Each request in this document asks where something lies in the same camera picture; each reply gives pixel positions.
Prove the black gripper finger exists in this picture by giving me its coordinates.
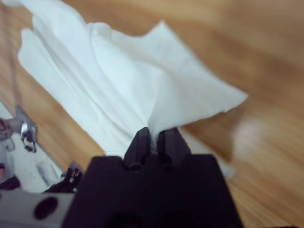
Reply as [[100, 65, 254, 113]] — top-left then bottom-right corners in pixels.
[[123, 127, 152, 167], [156, 127, 192, 167]]

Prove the white t-shirt with black print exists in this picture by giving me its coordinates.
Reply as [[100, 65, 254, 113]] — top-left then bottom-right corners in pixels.
[[4, 0, 249, 179]]

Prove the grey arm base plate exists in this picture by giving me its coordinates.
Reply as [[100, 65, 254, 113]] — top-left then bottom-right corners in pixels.
[[14, 104, 38, 154]]

